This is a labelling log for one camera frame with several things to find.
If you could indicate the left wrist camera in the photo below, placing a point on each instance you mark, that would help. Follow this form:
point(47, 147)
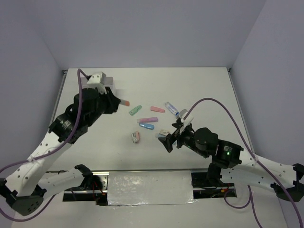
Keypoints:
point(96, 81)

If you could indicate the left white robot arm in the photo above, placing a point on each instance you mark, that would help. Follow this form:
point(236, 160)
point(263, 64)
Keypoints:
point(26, 189)

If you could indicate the orange capped pen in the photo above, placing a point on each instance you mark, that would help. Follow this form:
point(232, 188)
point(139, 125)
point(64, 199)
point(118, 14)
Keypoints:
point(124, 102)

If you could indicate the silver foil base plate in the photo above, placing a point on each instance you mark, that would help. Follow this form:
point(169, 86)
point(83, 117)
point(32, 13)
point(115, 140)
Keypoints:
point(149, 188)

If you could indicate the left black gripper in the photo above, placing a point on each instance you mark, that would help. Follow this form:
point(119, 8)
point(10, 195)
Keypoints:
point(113, 102)

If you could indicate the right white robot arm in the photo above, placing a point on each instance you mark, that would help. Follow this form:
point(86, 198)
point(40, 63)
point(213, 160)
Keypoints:
point(232, 163)

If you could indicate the blue correction tape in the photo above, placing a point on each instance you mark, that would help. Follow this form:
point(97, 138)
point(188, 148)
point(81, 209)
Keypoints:
point(146, 126)

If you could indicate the small pink stapler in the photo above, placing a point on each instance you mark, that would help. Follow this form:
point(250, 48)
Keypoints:
point(135, 137)

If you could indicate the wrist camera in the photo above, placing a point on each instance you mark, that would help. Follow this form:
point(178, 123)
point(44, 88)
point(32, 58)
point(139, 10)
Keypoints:
point(184, 117)
point(96, 81)

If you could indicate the right white divided container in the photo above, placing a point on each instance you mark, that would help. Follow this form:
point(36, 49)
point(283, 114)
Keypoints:
point(108, 82)

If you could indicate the green correction tape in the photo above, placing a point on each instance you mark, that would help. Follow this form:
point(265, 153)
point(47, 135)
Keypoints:
point(135, 110)

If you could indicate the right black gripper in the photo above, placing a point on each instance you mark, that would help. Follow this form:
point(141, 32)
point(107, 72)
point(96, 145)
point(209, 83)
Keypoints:
point(167, 141)

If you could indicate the light blue highlighter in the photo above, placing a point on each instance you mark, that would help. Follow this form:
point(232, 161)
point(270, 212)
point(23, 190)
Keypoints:
point(158, 135)

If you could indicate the pink correction tape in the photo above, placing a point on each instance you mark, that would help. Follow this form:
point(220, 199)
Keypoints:
point(157, 109)

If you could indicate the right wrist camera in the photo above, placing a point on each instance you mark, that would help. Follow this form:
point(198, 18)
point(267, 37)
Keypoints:
point(184, 117)

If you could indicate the purple pink highlighter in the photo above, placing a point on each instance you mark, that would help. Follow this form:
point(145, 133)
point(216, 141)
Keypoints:
point(147, 120)

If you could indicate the clear glue bottle blue cap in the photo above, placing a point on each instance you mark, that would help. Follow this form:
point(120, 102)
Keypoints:
point(171, 108)

